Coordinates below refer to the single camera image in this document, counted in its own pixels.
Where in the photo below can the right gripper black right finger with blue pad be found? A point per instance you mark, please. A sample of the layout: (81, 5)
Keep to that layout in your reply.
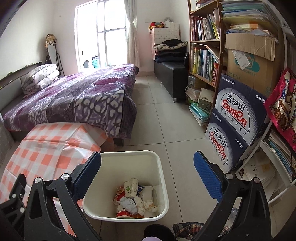
(252, 221)

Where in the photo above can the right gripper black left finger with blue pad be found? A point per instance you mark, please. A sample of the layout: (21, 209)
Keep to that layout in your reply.
(42, 221)

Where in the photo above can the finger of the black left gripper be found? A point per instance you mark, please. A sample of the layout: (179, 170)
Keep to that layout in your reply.
(13, 210)

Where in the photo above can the red drink carton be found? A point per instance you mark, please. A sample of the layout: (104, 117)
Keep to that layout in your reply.
(120, 211)

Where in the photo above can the white plastic trash bin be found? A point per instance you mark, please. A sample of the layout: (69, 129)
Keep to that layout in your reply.
(118, 167)

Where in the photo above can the orange white checkered tablecloth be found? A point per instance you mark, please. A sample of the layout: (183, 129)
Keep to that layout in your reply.
(48, 151)

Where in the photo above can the lower Ganten water box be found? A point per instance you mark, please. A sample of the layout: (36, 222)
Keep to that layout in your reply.
(228, 145)

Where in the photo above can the ganten water box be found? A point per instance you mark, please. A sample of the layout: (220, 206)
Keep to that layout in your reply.
(243, 107)
(228, 145)

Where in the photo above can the crumpled white paper ball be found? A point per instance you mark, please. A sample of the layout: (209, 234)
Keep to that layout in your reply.
(129, 205)

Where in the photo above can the crumpled white tissue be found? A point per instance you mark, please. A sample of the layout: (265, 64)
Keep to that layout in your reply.
(145, 209)

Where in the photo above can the upper Ganten water box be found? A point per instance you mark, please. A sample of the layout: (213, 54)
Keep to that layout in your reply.
(243, 107)

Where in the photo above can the stack of teal books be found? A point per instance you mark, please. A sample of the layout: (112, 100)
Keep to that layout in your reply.
(201, 116)

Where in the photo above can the red patterned scarf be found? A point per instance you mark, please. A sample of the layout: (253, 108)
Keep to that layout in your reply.
(280, 106)

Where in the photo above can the beige box on shelf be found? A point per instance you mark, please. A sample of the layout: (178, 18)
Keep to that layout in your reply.
(205, 99)

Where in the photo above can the dark wooden headboard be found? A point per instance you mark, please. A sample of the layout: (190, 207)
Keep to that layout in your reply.
(11, 85)

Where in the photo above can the purple patterned bed blanket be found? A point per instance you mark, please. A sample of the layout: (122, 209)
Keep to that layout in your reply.
(100, 97)

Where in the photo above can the folded white patterned quilt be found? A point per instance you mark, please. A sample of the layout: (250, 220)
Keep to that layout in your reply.
(39, 78)

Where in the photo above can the brown cardboard box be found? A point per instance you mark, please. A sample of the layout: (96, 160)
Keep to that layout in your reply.
(254, 60)

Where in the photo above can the black leather bench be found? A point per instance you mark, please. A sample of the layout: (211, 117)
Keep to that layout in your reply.
(174, 77)

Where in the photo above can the black coat rack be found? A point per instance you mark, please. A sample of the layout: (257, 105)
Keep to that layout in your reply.
(52, 55)

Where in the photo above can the pile of folded clothes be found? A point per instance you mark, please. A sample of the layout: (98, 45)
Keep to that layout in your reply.
(170, 51)

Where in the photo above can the white window curtain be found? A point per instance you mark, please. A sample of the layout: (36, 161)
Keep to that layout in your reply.
(132, 40)

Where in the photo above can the wooden bookshelf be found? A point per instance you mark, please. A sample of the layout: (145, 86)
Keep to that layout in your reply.
(206, 45)

